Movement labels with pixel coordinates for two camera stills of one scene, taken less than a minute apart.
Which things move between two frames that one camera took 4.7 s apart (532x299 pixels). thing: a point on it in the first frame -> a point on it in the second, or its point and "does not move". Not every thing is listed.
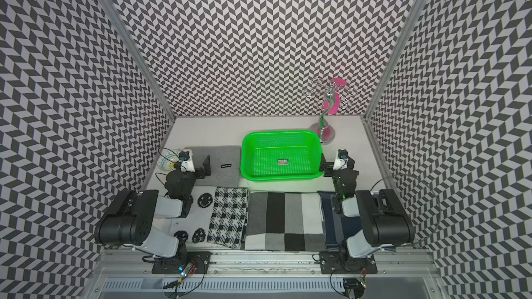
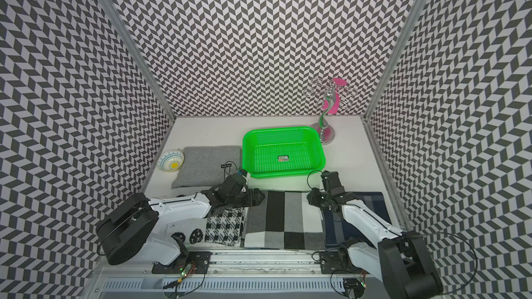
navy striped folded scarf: (337, 228) does not move
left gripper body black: (199, 174) -> (240, 201)
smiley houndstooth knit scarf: (218, 216) does not move
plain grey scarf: (224, 163) does not move
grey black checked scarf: (285, 221) does not move
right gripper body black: (330, 172) -> (320, 198)
